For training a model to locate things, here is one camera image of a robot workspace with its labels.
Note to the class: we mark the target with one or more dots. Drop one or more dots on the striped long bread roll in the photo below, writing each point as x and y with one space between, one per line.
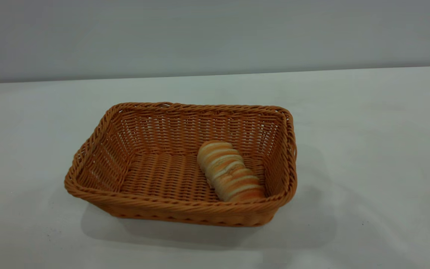
228 172

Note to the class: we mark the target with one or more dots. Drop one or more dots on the orange woven wicker basket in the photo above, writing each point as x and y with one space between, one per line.
155 179

